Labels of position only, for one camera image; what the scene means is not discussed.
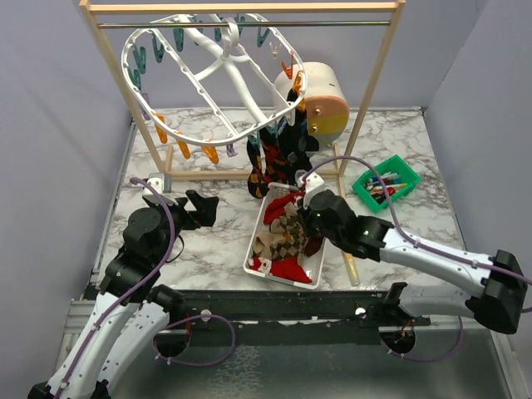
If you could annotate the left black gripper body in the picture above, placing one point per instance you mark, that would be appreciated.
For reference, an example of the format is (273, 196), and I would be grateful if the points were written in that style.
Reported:
(184, 219)

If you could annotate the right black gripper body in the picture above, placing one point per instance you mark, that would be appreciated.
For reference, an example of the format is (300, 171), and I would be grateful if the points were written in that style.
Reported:
(314, 227)

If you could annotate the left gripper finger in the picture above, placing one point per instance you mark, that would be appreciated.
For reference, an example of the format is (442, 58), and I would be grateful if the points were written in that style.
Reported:
(200, 201)
(205, 217)

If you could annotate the beige brown argyle sock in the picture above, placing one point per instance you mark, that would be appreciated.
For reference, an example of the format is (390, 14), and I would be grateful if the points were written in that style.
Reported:
(284, 238)

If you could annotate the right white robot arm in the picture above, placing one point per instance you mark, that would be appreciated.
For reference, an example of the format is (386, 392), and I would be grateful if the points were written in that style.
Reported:
(488, 289)

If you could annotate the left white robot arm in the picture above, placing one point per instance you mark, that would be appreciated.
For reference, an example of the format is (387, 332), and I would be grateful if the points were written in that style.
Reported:
(124, 266)

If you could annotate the white oval clip hanger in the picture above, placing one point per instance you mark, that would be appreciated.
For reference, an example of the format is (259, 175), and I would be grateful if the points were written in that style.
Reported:
(216, 83)

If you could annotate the red santa sock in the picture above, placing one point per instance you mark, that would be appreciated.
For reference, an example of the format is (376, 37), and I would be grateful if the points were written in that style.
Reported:
(277, 207)
(287, 268)

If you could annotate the white perforated plastic basket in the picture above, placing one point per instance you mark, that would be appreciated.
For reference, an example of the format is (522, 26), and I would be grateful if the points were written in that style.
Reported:
(314, 249)

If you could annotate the yellow translucent tube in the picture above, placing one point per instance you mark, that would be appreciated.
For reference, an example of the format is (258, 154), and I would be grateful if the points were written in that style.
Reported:
(351, 269)

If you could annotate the black red yellow argyle sock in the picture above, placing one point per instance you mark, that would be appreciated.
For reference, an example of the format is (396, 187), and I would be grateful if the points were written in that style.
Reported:
(260, 153)

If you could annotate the black sock with label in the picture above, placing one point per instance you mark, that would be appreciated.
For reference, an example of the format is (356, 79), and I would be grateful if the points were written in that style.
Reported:
(296, 145)

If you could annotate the green plastic bin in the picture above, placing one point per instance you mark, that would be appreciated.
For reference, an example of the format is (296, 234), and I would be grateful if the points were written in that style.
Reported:
(399, 178)

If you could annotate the cream cylindrical toy drum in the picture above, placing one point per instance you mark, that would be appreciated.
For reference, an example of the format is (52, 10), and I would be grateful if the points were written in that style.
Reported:
(327, 109)

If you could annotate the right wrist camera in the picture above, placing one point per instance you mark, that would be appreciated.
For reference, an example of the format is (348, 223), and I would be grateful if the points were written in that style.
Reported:
(312, 184)

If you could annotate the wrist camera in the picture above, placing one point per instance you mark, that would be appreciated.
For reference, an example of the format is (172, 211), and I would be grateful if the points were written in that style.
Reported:
(162, 184)
(312, 184)

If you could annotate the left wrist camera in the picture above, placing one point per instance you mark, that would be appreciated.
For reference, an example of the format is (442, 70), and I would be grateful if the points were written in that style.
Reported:
(162, 184)

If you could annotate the black metal base rail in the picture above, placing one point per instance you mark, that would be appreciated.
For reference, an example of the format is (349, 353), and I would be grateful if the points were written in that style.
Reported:
(255, 318)

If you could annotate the wooden clothes rack frame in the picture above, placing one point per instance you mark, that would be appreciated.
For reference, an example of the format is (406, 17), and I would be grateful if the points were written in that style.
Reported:
(112, 24)

